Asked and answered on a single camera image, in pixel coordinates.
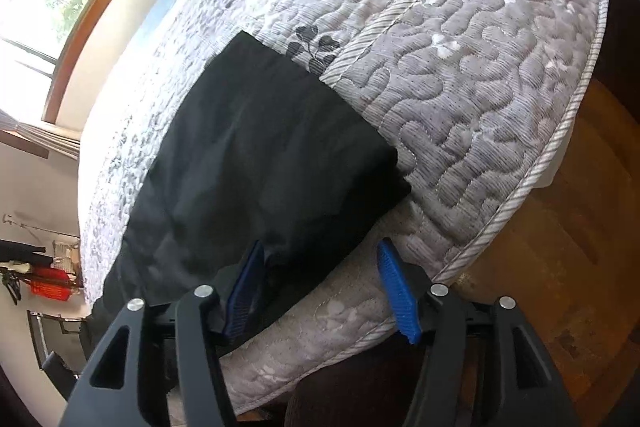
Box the black metal-framed chair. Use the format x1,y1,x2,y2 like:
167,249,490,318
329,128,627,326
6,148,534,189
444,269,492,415
27,309,90,390

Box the beige curtain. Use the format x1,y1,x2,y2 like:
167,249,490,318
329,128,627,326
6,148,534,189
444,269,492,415
0,107,83,160

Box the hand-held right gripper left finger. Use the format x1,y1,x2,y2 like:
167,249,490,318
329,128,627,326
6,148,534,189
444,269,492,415
60,239,268,427

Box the black pants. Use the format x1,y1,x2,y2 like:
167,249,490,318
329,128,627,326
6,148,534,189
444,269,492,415
80,31,413,360

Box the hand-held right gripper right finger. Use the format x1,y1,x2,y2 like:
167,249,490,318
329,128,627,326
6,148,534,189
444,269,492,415
376,239,582,427

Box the light blue bed sheet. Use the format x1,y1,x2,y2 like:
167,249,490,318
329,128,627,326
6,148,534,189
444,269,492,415
80,0,211,218

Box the wooden framed window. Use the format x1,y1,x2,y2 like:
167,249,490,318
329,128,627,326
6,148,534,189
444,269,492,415
0,0,128,125

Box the black hanging garment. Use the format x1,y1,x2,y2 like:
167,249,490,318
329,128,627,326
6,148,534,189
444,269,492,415
0,238,53,269

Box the grey quilted leaf-print mattress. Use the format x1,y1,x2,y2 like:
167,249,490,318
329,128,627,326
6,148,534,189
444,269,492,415
77,0,608,420

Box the dark brown cloth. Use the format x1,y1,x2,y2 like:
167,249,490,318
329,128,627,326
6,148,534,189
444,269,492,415
282,347,426,427

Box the red bag on rack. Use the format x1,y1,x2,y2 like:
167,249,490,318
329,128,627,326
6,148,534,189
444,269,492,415
27,267,82,303

